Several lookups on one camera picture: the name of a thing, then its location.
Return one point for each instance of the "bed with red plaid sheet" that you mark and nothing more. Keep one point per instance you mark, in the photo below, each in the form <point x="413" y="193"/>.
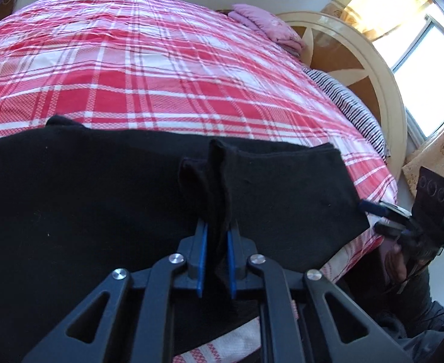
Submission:
<point x="131" y="64"/>

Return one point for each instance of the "large bright window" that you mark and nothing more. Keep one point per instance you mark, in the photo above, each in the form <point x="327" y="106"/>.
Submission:
<point x="426" y="83"/>

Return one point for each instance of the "person's right forearm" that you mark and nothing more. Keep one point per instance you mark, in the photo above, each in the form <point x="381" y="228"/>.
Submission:
<point x="420" y="291"/>

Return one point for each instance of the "black pants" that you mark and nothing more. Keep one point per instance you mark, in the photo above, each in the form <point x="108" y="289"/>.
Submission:
<point x="93" y="196"/>

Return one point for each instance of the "folded pink blanket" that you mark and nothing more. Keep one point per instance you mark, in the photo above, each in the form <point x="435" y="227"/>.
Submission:
<point x="267" y="22"/>

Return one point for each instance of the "person's dark clothing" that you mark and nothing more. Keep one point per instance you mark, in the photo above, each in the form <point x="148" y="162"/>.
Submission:
<point x="426" y="340"/>

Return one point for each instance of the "person's right hand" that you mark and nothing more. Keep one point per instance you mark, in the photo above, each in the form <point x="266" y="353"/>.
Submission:
<point x="396" y="262"/>

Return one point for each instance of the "round wooden headboard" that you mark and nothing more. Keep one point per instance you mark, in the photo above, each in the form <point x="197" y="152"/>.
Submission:
<point x="331" y="55"/>

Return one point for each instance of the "striped pillow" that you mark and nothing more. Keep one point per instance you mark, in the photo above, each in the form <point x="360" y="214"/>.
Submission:
<point x="350" y="109"/>

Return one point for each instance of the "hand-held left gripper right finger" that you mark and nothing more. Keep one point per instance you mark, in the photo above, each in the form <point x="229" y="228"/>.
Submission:
<point x="232" y="268"/>

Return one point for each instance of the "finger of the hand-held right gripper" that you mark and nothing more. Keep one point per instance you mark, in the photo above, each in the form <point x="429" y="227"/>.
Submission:
<point x="390" y="230"/>
<point x="373" y="208"/>

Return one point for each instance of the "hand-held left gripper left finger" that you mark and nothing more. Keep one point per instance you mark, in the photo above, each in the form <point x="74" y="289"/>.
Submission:
<point x="202" y="264"/>

